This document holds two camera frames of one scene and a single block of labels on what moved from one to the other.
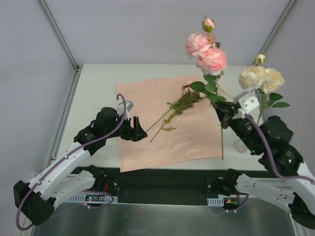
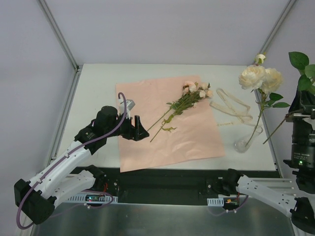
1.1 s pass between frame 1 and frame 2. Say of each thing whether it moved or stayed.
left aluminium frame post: stayed
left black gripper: stayed
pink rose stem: moved
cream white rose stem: stayed
